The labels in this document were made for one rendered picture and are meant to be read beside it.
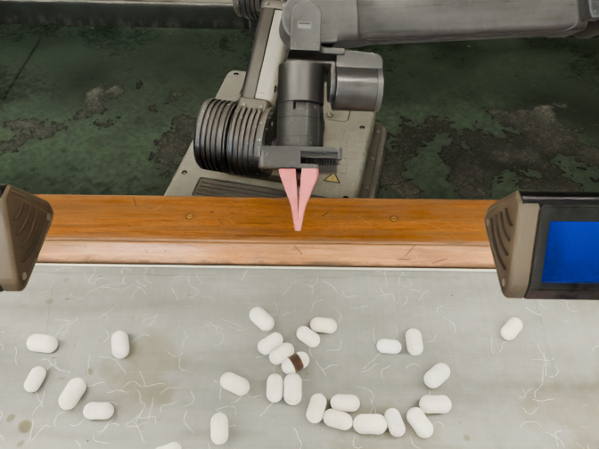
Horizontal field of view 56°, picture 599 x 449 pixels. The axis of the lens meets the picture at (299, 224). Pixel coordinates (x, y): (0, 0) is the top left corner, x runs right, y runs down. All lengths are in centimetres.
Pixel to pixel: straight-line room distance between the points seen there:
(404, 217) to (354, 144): 57
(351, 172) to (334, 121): 19
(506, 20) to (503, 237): 39
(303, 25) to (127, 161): 151
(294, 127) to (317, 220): 19
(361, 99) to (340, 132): 72
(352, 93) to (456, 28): 15
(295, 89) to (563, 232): 38
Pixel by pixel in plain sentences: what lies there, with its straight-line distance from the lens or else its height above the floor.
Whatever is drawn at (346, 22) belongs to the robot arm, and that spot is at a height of 104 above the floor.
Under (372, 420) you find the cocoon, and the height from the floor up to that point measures 76.
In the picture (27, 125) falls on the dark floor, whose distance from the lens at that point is 243.
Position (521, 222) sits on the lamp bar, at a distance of 41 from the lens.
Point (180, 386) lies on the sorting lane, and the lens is 73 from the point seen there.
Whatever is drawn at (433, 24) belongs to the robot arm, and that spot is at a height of 103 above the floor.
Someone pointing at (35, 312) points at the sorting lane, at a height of 74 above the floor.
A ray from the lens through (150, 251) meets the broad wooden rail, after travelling 83.
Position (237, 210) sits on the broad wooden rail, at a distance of 85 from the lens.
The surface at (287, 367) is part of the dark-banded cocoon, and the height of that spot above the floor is 76.
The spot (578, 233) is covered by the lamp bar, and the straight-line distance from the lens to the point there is 43.
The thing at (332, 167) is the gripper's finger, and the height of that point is 90.
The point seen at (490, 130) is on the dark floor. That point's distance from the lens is 229.
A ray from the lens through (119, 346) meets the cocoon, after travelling 75.
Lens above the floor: 139
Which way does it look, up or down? 49 degrees down
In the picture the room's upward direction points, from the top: straight up
